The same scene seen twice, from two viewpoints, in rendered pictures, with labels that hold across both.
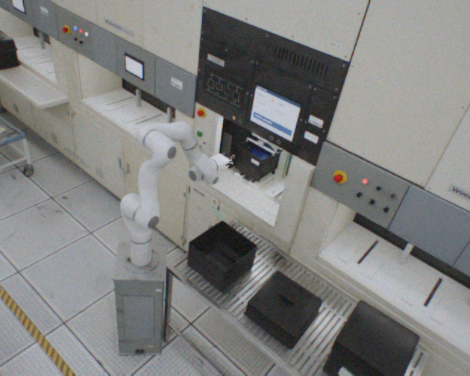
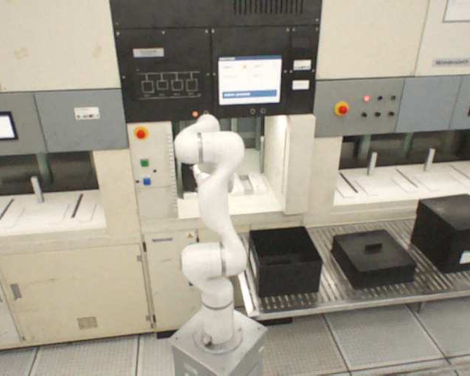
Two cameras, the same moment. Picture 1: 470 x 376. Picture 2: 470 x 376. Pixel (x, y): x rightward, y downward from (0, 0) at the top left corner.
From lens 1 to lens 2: 1.44 m
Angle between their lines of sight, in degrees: 38
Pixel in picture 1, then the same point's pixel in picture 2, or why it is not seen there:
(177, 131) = (215, 125)
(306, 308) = (389, 241)
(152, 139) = (215, 141)
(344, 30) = not seen: outside the picture
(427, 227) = (425, 108)
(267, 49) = (223, 9)
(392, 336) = (462, 204)
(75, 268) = not seen: outside the picture
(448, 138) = (423, 21)
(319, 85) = (297, 24)
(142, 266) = (233, 336)
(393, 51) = not seen: outside the picture
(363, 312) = (433, 204)
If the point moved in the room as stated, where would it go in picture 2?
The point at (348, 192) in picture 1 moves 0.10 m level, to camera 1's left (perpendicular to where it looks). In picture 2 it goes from (353, 119) to (342, 124)
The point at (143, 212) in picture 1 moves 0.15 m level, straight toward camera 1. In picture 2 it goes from (237, 248) to (279, 262)
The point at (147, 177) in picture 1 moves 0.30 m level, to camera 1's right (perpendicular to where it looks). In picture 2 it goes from (223, 198) to (282, 170)
